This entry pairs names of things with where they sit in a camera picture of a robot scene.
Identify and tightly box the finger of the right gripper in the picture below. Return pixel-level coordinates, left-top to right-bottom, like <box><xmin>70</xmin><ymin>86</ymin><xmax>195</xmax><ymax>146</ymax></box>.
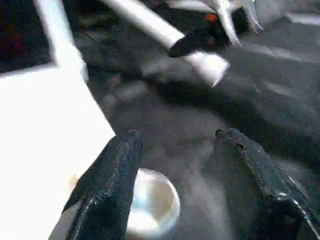
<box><xmin>168</xmin><ymin>30</ymin><xmax>218</xmax><ymax>58</ymax></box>

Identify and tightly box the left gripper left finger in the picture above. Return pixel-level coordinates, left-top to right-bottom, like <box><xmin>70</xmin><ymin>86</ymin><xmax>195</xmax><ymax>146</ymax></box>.
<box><xmin>47</xmin><ymin>130</ymin><xmax>144</xmax><ymax>240</ymax></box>

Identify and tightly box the white plastic table leg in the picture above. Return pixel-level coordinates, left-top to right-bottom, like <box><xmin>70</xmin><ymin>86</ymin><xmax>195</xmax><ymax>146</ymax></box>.
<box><xmin>34</xmin><ymin>0</ymin><xmax>90</xmax><ymax>83</ymax></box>
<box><xmin>100</xmin><ymin>0</ymin><xmax>231</xmax><ymax>88</ymax></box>

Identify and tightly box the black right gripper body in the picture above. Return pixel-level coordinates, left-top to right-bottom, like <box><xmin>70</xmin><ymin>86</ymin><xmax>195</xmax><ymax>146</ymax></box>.
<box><xmin>202</xmin><ymin>6</ymin><xmax>251</xmax><ymax>50</ymax></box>

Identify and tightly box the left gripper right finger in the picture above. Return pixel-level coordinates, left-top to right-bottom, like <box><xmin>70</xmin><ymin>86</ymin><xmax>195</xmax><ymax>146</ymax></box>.
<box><xmin>214</xmin><ymin>127</ymin><xmax>320</xmax><ymax>240</ymax></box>

